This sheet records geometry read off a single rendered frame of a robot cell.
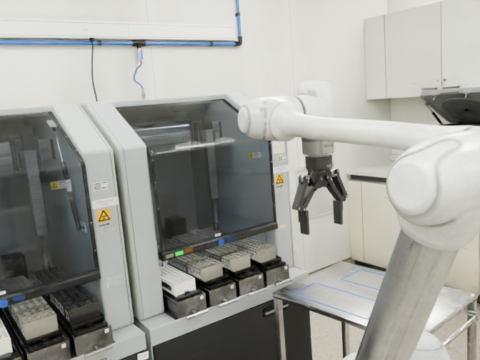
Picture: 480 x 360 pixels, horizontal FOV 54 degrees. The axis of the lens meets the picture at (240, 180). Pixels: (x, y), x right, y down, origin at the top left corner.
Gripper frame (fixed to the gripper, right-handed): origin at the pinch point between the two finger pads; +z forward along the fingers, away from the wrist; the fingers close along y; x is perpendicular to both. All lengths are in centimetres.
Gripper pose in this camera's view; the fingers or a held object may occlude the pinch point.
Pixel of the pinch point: (321, 224)
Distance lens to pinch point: 137.8
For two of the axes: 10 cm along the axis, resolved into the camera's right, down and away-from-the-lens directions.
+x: -5.8, -0.9, 8.1
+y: 8.1, -1.6, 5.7
